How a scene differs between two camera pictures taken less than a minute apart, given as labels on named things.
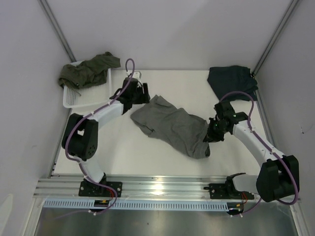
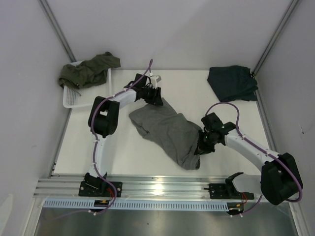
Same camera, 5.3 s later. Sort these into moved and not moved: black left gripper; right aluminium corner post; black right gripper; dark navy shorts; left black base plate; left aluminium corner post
Moved: black left gripper; black right gripper
Not moved: left aluminium corner post; left black base plate; right aluminium corner post; dark navy shorts
